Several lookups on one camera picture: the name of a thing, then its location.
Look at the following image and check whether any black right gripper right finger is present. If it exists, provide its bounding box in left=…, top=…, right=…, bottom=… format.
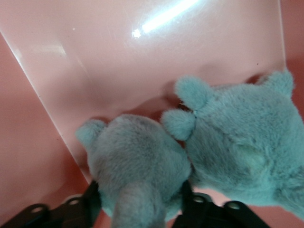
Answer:
left=174, top=180, right=271, bottom=228

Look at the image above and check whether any pink plastic box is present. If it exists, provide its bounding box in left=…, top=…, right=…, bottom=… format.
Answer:
left=0, top=0, right=304, bottom=228

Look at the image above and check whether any grey plush toy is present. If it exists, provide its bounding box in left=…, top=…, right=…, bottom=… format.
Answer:
left=75, top=113, right=192, bottom=228
left=161, top=68, right=304, bottom=223

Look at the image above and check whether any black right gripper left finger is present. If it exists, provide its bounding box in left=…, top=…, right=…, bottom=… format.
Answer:
left=0, top=180, right=102, bottom=228

